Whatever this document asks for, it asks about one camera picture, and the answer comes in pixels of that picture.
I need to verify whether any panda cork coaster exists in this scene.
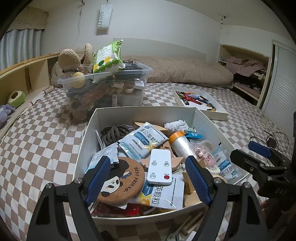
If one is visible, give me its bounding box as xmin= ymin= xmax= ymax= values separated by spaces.
xmin=97 ymin=157 xmax=145 ymax=205

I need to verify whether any brown folded duvet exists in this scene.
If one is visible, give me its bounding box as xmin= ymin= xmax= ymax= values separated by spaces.
xmin=74 ymin=47 xmax=234 ymax=90

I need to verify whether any white crumpled cloth ball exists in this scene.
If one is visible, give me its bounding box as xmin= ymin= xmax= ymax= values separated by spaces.
xmin=164 ymin=120 xmax=189 ymax=136

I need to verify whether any green white wipes pack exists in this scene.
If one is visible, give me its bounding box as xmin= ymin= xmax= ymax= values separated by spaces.
xmin=92 ymin=40 xmax=125 ymax=73

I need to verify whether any white shoes cardboard box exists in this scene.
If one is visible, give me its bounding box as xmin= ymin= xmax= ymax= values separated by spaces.
xmin=74 ymin=106 xmax=234 ymax=225

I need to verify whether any beige plush bunny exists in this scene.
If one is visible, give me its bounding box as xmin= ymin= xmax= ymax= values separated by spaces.
xmin=50 ymin=43 xmax=93 ymax=87

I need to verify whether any wooden headboard shelf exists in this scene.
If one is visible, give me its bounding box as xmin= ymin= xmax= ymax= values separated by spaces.
xmin=1 ymin=53 xmax=59 ymax=138

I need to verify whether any clear plastic storage bin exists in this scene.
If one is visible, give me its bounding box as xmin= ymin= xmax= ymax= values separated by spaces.
xmin=58 ymin=63 xmax=153 ymax=123

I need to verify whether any yellow ball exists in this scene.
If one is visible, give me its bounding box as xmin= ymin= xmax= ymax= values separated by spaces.
xmin=71 ymin=72 xmax=86 ymax=89

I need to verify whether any white sweet hanging bag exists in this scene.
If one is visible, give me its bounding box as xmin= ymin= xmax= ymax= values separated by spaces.
xmin=97 ymin=4 xmax=112 ymax=30

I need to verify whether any green avocado plush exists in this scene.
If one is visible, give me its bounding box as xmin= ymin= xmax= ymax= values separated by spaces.
xmin=7 ymin=90 xmax=26 ymax=108

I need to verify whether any white louvered door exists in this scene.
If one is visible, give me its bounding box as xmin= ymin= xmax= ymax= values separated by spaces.
xmin=262 ymin=42 xmax=295 ymax=142

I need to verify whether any black charger with cable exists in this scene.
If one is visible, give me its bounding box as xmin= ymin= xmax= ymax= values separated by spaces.
xmin=264 ymin=130 xmax=290 ymax=153

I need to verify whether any blue foil sachet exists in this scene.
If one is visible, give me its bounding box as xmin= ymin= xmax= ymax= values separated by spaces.
xmin=185 ymin=132 xmax=203 ymax=140

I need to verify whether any white remote control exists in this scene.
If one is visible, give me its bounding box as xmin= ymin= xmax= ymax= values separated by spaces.
xmin=147 ymin=149 xmax=172 ymax=185

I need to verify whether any closet shelf with clothes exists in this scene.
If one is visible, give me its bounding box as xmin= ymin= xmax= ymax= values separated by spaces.
xmin=218 ymin=44 xmax=271 ymax=106

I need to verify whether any green clip with cord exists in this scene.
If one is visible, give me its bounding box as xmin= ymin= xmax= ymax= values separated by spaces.
xmin=166 ymin=223 xmax=185 ymax=240

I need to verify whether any blue grey curtain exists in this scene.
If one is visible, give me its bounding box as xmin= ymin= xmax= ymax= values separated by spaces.
xmin=0 ymin=29 xmax=43 ymax=70

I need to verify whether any small blue white sachet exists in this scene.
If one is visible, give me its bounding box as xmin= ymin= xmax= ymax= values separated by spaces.
xmin=85 ymin=142 xmax=120 ymax=174

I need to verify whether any sachet at box right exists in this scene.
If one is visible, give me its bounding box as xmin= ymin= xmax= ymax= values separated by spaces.
xmin=213 ymin=143 xmax=238 ymax=181

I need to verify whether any orange capped film roll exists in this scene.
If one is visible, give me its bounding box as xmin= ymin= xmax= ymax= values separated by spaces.
xmin=169 ymin=131 xmax=198 ymax=160

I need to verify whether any purple plush toy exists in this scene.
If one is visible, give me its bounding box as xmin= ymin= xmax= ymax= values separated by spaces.
xmin=0 ymin=104 xmax=15 ymax=128

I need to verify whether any shallow white tray box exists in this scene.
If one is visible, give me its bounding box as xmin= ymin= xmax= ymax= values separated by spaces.
xmin=171 ymin=87 xmax=228 ymax=121

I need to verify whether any large white medicine sachet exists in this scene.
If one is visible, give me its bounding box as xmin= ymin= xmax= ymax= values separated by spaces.
xmin=128 ymin=174 xmax=185 ymax=210

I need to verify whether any white blue medicine sachet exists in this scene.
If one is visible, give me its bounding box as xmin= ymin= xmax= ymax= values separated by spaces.
xmin=118 ymin=122 xmax=168 ymax=160

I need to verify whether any black hair clip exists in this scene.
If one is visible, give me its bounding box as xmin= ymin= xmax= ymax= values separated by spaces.
xmin=100 ymin=124 xmax=135 ymax=146

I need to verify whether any pink candy bag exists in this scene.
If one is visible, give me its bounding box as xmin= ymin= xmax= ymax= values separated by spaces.
xmin=192 ymin=142 xmax=216 ymax=170

